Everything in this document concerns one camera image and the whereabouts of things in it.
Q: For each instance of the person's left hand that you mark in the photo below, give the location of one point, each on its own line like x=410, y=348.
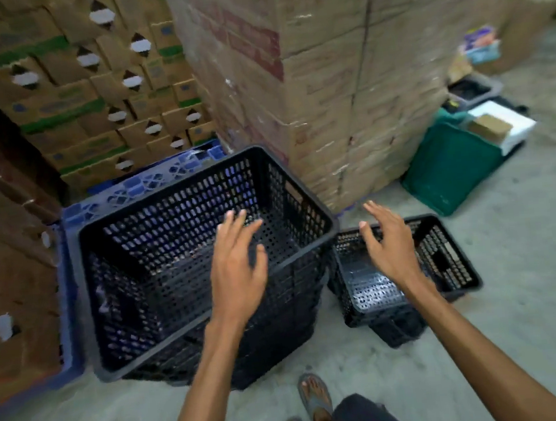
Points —
x=235, y=275

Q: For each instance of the person's right hand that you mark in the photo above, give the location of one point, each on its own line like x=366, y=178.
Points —
x=392, y=250

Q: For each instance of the person's right thumb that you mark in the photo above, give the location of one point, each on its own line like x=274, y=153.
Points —
x=366, y=238

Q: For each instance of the person's left thumb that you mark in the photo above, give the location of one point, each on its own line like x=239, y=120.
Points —
x=262, y=261

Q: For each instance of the person's left little finger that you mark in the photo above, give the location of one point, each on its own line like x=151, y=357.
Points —
x=221, y=238

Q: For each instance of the person's left middle finger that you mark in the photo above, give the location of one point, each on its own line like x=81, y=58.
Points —
x=242, y=226

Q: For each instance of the person's right forearm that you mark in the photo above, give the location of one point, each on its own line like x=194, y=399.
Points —
x=478, y=350

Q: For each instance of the person's left forearm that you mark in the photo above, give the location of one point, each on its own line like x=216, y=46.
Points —
x=202, y=386

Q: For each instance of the large black perforated plastic crate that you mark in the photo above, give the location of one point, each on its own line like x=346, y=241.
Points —
x=155, y=259

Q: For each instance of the stack of large black crates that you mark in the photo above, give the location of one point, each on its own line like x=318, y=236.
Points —
x=280, y=335

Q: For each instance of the small black perforated plastic crate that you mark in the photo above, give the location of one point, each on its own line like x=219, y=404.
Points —
x=397, y=328
x=439, y=261

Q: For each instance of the green plastic bin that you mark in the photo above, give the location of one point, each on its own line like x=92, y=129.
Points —
x=450, y=167

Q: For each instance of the person's right foot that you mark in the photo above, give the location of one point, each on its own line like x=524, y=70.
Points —
x=316, y=400

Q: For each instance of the small brown cardboard box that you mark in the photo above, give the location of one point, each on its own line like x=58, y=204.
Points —
x=490, y=128

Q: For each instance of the wrapped stack of brown cartons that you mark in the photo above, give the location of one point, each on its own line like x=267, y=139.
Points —
x=343, y=74

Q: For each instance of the person's dark trousers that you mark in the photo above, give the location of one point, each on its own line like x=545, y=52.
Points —
x=364, y=420

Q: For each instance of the black plastic bin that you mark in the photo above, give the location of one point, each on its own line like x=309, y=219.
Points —
x=475, y=91

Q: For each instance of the white foam box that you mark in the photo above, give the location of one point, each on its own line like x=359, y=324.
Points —
x=517, y=128

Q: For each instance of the stack of green-striped cardboard boxes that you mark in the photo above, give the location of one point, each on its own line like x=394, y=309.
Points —
x=75, y=90

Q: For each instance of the colourful product packets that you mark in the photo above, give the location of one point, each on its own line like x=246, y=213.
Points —
x=480, y=46

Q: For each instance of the large open cardboard box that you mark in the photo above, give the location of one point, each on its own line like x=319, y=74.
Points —
x=524, y=22

